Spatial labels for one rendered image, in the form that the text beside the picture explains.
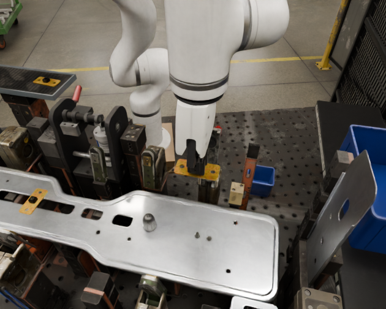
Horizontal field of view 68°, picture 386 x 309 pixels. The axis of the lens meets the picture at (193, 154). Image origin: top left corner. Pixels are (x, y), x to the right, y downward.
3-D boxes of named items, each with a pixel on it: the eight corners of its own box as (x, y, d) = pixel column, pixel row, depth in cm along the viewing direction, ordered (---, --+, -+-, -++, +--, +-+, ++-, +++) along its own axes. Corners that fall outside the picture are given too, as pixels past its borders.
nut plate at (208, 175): (173, 173, 54) (173, 169, 53) (178, 159, 57) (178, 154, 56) (217, 181, 53) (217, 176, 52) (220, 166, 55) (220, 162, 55)
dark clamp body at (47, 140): (65, 216, 112) (24, 144, 85) (82, 190, 121) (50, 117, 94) (90, 221, 110) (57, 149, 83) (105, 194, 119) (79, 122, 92)
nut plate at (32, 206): (30, 215, 77) (28, 212, 76) (18, 212, 77) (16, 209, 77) (48, 190, 83) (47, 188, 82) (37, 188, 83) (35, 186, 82)
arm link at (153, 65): (128, 101, 118) (119, 46, 101) (171, 94, 123) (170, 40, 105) (133, 119, 111) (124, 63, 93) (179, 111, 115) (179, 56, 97)
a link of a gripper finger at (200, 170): (187, 143, 49) (188, 170, 54) (182, 156, 47) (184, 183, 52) (206, 146, 49) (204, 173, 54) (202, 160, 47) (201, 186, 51)
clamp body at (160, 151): (146, 233, 107) (130, 164, 80) (155, 207, 115) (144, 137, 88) (170, 238, 105) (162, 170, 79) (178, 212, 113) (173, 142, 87)
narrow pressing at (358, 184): (306, 288, 63) (374, 194, 39) (304, 241, 71) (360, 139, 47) (308, 289, 63) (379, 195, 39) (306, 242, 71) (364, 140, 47)
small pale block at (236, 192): (220, 256, 100) (230, 191, 74) (222, 247, 102) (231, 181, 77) (230, 258, 99) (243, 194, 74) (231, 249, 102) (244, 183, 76)
